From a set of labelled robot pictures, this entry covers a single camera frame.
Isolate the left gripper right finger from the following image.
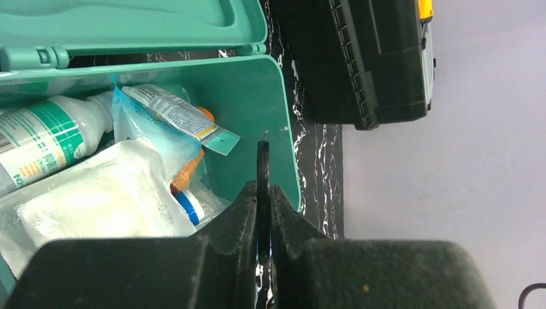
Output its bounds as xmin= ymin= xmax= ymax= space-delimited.
xmin=270 ymin=186 xmax=495 ymax=308

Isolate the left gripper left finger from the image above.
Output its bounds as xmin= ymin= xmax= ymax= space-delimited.
xmin=5 ymin=182 xmax=257 ymax=308

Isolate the small blue capped bottle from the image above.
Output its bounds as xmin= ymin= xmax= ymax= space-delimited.
xmin=174 ymin=190 xmax=205 ymax=226

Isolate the brown medicine bottle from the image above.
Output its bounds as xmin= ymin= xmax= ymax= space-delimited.
xmin=169 ymin=106 xmax=217 ymax=196

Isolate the white gauze pad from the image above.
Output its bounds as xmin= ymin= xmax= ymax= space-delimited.
xmin=1 ymin=140 xmax=196 ymax=277

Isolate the zip bag teal header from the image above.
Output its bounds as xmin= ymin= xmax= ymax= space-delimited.
xmin=121 ymin=84 xmax=241 ymax=156

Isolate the blue cotton swab pouch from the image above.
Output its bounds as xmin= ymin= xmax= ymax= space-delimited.
xmin=112 ymin=86 xmax=201 ymax=181

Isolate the white plastic bottle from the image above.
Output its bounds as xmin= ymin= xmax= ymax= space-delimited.
xmin=1 ymin=91 xmax=113 ymax=196

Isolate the green medicine box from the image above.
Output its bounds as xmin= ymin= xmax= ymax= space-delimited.
xmin=0 ymin=0 xmax=303 ymax=299

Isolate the black toolbox orange handle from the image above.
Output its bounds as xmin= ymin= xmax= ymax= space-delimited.
xmin=270 ymin=0 xmax=436 ymax=131

